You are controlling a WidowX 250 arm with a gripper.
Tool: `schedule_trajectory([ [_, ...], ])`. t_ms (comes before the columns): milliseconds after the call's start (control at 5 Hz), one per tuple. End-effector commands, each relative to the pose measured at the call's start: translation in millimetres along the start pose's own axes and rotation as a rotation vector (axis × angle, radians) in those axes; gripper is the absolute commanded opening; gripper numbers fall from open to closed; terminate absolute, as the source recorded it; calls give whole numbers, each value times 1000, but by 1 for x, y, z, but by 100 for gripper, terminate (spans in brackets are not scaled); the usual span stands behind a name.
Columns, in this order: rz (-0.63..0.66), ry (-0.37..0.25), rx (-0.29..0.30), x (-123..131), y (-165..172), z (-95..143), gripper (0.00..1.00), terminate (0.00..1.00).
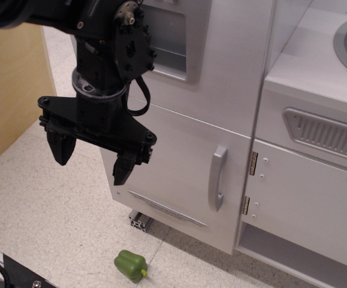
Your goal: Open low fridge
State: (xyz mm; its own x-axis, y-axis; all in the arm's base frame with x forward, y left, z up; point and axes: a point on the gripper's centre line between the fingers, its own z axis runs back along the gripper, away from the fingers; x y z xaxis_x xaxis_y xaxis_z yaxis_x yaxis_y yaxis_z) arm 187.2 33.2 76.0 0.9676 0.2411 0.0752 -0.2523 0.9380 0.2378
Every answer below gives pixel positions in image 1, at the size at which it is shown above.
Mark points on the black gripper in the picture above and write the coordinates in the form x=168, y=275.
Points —
x=102, y=123

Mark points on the white fridge door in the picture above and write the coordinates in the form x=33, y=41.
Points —
x=172, y=186

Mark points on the grey fridge door handle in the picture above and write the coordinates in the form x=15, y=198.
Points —
x=215, y=197

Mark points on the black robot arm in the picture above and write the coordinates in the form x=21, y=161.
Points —
x=113, y=49

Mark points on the grey upper fridge dispenser panel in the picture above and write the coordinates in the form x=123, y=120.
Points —
x=179, y=31

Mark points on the wooden panel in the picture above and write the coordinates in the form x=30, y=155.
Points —
x=24, y=76

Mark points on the green toy bell pepper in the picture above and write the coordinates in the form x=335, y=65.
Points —
x=133, y=266

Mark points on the upper brass hinge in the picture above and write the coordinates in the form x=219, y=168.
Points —
x=253, y=163

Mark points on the brass hinge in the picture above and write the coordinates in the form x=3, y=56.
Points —
x=253, y=163
x=246, y=205

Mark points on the lower brass hinge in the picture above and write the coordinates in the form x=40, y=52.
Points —
x=246, y=205

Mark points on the white toy kitchen cabinet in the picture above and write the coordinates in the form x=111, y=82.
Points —
x=261, y=57

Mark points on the white oven door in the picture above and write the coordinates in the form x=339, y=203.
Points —
x=299, y=199

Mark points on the grey oven vent panel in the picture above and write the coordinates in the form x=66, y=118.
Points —
x=316, y=131

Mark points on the aluminium extrusion rail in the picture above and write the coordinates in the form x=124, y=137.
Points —
x=140, y=221

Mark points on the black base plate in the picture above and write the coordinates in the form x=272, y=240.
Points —
x=21, y=276

